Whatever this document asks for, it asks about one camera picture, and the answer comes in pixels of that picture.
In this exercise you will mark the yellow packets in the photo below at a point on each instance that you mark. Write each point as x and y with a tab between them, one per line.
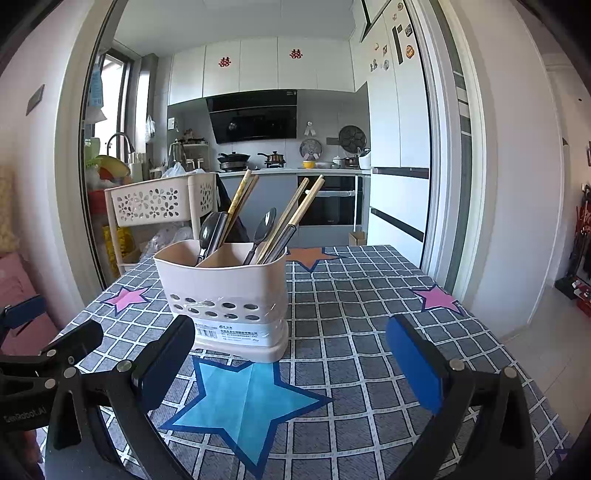
111	251

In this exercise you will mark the black range hood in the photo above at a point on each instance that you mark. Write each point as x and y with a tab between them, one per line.
254	115

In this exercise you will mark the white upper kitchen cabinets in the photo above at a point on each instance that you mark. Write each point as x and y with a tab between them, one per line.
258	69

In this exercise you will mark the black built-in oven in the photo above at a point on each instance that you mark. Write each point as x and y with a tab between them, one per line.
332	203

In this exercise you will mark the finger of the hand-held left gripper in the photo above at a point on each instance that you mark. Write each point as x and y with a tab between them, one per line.
25	311
81	339

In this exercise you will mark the round metal rack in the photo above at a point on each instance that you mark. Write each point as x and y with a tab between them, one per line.
310	149
352	137

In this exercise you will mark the grey checked star tablecloth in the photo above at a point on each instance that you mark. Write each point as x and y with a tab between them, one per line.
351	304

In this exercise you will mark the hanging plastic bag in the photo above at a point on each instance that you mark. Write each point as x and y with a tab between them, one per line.
150	127

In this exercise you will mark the kitchen faucet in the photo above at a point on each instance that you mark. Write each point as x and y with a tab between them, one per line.
121	138

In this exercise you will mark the small cardboard box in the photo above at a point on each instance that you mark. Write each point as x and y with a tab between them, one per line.
358	238

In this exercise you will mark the red paper decal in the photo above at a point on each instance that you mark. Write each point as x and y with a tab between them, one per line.
225	62
296	53

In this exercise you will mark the dark floor items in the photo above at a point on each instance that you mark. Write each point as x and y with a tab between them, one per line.
577	277

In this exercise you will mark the lidded cooking pot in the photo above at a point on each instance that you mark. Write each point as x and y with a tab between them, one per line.
273	158

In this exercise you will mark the white plastic utensil holder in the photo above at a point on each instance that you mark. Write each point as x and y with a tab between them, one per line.
221	290

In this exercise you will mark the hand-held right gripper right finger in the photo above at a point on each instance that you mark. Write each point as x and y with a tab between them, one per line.
415	364

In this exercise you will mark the white flower-cutout storage cart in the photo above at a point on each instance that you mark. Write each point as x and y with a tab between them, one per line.
147	201

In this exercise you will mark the clear plastic bag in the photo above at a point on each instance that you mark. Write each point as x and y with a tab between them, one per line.
161	242

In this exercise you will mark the white refrigerator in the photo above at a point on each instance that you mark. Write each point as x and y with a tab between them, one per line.
397	138

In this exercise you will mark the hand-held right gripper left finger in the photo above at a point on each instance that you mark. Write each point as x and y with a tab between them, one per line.
166	364

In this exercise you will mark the white rice cooker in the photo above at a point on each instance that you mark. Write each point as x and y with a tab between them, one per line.
364	159

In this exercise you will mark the pink folding stool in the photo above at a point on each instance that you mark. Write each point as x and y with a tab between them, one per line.
18	281

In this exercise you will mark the grey wall switch plate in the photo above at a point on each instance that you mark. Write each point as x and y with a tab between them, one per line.
35	99

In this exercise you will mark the red basin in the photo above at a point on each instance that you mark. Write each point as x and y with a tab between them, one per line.
98	201

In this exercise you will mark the black wok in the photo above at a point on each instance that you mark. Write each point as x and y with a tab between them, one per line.
234	159

